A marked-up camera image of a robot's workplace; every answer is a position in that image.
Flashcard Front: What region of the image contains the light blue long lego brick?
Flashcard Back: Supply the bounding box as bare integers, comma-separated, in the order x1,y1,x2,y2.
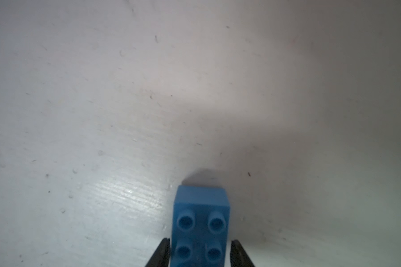
170,185,231,267

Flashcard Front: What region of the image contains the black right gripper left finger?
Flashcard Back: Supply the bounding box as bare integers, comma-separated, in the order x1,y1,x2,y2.
145,238,171,267

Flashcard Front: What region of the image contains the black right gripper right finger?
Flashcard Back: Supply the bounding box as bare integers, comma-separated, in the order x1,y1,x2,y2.
229,239,255,267

